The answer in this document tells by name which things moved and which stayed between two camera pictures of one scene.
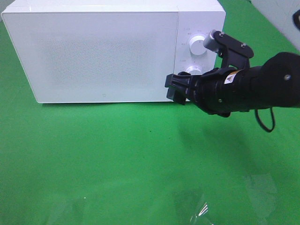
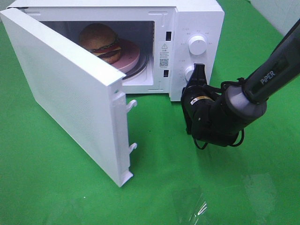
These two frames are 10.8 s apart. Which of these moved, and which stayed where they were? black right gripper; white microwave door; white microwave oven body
Moved: white microwave door; black right gripper
Stayed: white microwave oven body
